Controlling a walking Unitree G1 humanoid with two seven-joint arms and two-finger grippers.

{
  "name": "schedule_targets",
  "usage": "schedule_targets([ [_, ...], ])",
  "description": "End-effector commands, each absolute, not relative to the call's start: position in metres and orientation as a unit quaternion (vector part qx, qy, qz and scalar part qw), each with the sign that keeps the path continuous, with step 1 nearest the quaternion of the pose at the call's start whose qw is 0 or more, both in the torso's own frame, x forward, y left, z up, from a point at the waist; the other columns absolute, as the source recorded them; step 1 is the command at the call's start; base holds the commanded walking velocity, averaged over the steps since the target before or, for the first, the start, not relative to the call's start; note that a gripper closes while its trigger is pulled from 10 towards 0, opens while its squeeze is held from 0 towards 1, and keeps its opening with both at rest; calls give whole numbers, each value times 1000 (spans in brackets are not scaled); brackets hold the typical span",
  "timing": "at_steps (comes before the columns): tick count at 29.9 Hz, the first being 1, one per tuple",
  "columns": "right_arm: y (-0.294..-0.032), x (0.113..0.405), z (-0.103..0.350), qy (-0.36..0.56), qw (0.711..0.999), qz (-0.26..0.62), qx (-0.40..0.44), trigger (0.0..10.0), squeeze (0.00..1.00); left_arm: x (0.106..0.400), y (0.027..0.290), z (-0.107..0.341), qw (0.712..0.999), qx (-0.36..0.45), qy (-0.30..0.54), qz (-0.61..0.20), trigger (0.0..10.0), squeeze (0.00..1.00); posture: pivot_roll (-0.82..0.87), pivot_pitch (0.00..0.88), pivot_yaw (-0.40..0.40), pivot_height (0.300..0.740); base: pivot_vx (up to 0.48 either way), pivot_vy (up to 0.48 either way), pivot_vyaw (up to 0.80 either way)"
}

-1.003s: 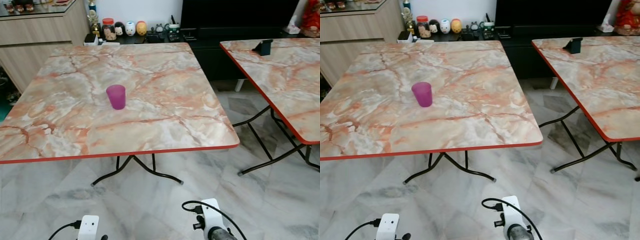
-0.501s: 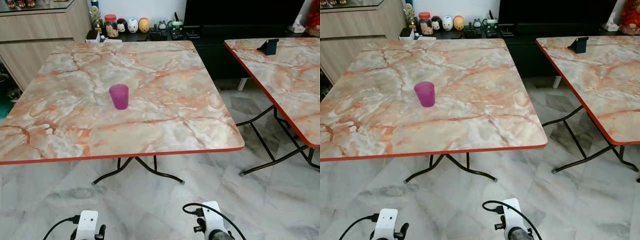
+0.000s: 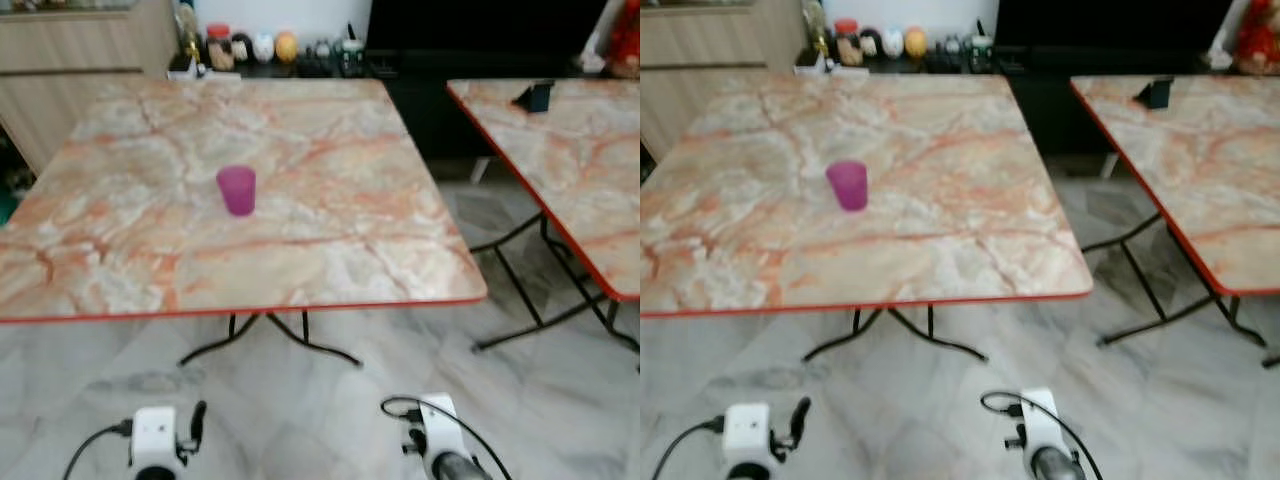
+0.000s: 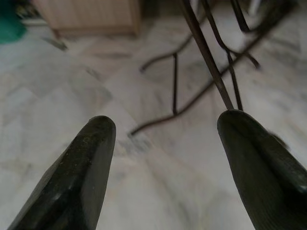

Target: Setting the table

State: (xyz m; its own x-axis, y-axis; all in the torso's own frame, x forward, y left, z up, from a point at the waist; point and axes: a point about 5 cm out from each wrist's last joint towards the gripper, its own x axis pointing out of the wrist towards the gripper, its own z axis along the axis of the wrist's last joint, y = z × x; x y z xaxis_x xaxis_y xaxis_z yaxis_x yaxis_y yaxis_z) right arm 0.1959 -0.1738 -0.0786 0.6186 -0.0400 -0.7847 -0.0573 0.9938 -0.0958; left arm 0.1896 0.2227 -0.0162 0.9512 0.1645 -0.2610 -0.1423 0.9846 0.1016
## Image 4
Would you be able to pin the light wooden cabinet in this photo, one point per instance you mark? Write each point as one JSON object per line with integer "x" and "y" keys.
{"x": 91, "y": 14}

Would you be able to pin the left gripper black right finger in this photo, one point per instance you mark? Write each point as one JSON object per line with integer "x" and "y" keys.
{"x": 261, "y": 172}

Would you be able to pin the black metal table frame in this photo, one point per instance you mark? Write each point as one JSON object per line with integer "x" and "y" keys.
{"x": 210, "y": 64}

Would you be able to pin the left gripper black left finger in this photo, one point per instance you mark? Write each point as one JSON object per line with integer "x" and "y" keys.
{"x": 79, "y": 172}

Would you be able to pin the green plastic bin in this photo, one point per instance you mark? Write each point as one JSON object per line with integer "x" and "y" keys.
{"x": 9, "y": 26}

